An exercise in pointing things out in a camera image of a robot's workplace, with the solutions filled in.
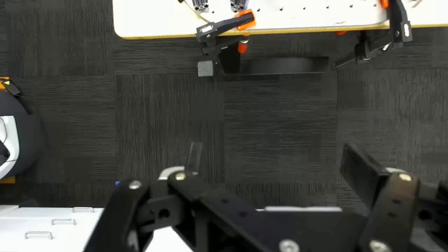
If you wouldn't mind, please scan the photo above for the black orange bar clamp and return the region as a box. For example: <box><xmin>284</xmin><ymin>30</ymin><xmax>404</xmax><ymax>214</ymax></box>
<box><xmin>194</xmin><ymin>6</ymin><xmax>257</xmax><ymax>78</ymax></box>
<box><xmin>334</xmin><ymin>0</ymin><xmax>414</xmax><ymax>67</ymax></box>

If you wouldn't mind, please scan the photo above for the white perforated table board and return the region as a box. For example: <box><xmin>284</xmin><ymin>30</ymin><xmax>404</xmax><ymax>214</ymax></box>
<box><xmin>110</xmin><ymin>0</ymin><xmax>448</xmax><ymax>41</ymax></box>

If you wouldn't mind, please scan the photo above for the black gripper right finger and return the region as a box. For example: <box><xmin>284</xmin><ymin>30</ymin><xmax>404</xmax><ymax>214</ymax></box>
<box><xmin>339</xmin><ymin>141</ymin><xmax>448</xmax><ymax>252</ymax></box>

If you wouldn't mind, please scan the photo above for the black round device white panel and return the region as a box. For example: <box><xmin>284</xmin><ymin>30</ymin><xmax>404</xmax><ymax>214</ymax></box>
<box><xmin>0</xmin><ymin>75</ymin><xmax>46</xmax><ymax>186</ymax></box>

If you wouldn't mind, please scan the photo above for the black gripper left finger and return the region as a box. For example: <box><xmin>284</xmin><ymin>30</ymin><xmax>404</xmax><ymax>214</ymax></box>
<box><xmin>85</xmin><ymin>139</ymin><xmax>299</xmax><ymax>252</ymax></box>

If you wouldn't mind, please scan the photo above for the white drawer unit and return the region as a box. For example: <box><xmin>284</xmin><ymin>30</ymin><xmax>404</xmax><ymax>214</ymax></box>
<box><xmin>0</xmin><ymin>202</ymin><xmax>193</xmax><ymax>252</ymax></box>

